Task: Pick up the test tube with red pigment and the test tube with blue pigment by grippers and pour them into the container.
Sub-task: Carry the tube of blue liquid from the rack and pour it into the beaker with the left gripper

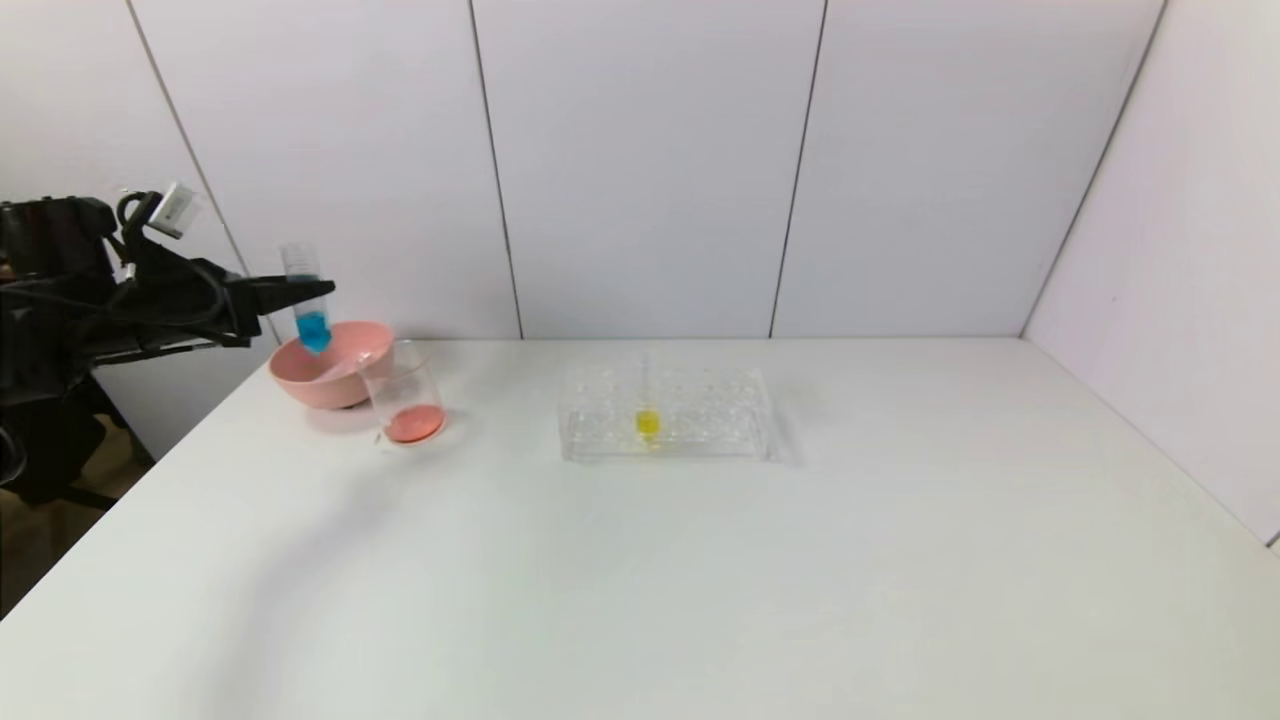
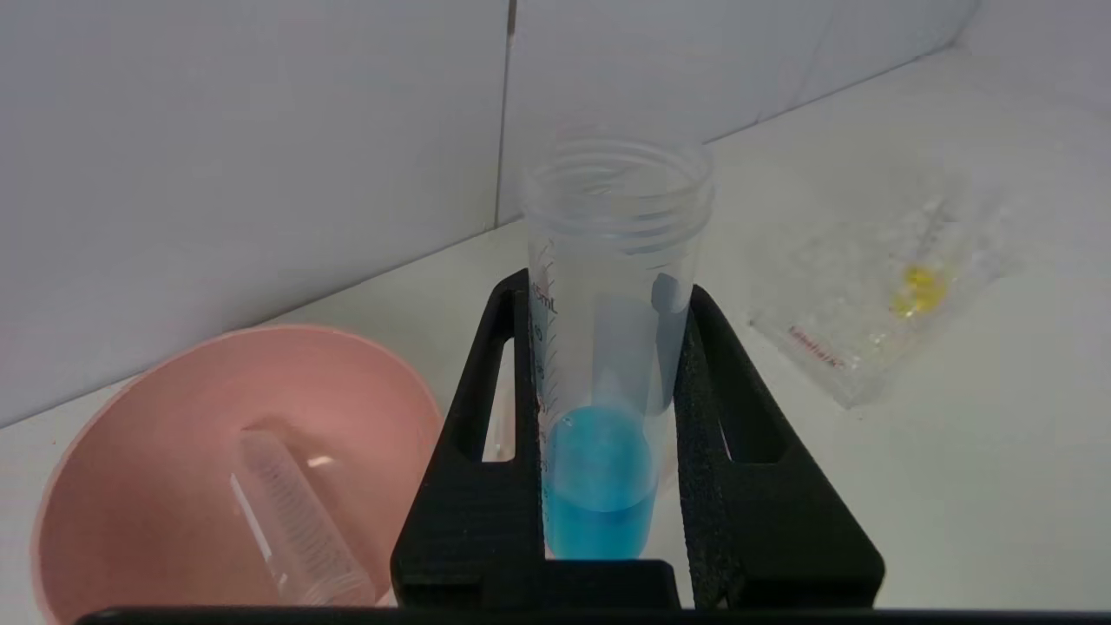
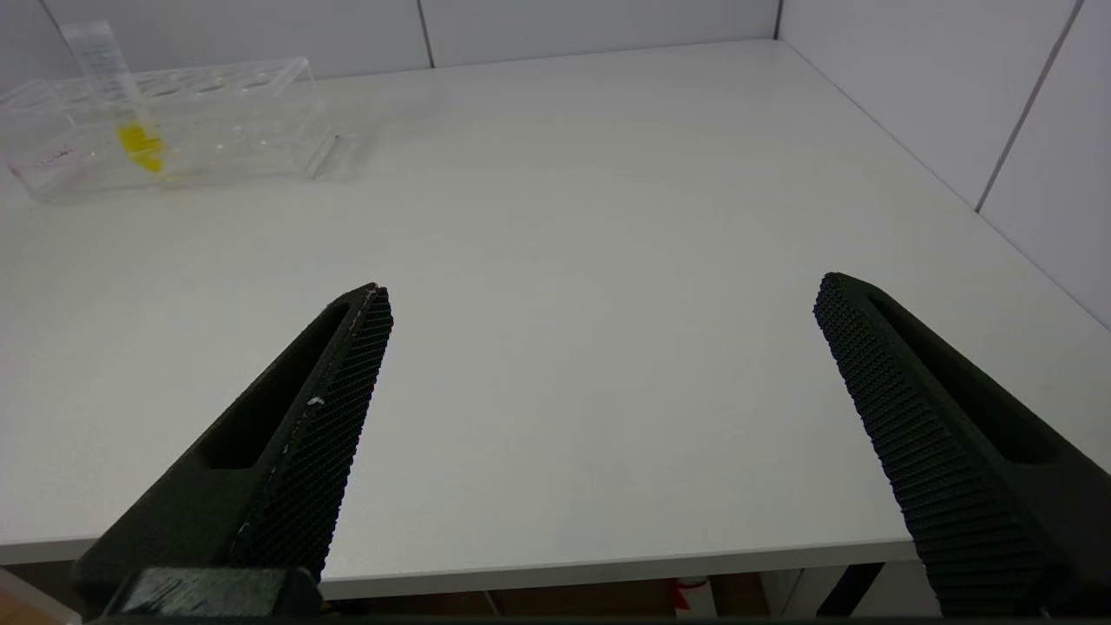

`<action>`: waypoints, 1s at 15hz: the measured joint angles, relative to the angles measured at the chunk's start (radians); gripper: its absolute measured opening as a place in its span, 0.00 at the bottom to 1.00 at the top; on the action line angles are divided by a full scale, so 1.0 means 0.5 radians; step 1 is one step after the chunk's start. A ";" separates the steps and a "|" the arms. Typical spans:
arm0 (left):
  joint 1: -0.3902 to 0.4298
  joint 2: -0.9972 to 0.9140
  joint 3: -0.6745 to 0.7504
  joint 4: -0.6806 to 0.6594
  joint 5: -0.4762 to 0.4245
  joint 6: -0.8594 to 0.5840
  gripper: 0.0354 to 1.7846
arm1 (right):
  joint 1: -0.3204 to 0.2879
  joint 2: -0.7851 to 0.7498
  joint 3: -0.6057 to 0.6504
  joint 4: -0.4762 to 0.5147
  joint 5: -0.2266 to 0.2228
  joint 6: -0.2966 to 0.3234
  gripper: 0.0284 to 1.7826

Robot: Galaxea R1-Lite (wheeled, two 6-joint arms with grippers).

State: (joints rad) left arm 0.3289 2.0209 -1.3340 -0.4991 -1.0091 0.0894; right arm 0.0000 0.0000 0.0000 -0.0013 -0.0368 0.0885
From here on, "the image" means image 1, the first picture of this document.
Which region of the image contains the test tube with yellow pigment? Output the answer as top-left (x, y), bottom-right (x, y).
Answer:
top-left (634, 352), bottom-right (663, 441)

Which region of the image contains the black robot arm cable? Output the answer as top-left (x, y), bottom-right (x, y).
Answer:
top-left (116, 192), bottom-right (166, 263)

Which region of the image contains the test tube with blue pigment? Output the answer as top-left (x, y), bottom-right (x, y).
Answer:
top-left (281, 243), bottom-right (333, 353)

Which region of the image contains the clear glass beaker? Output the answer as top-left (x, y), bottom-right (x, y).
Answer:
top-left (360, 341), bottom-right (446, 444)

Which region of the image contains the pink plastic bowl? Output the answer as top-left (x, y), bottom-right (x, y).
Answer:
top-left (268, 322), bottom-right (396, 411)

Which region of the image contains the clear acrylic test tube rack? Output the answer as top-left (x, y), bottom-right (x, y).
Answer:
top-left (558, 366), bottom-right (773, 462)

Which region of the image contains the person in dark clothes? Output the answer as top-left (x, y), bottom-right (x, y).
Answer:
top-left (0, 385), bottom-right (131, 509)

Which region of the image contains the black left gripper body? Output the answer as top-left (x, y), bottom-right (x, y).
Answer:
top-left (134, 240), bottom-right (263, 349)

